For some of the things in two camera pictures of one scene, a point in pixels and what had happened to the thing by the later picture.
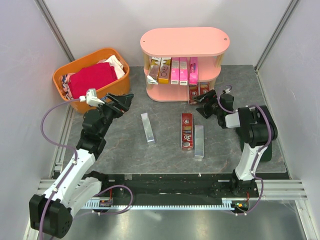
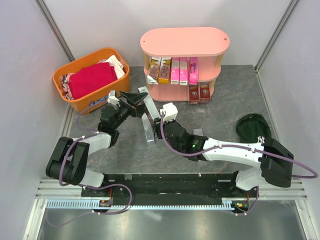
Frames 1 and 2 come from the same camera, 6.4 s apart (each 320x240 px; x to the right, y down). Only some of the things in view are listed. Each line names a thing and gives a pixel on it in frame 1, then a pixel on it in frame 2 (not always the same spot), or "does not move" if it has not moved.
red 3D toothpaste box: x=187 y=131 to x=150 y=106
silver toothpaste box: x=148 y=128 does not move
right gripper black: x=212 y=96 to x=157 y=124
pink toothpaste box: x=175 y=70 does not move
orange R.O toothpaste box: x=164 y=74 does not move
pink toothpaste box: x=193 y=71 does not move
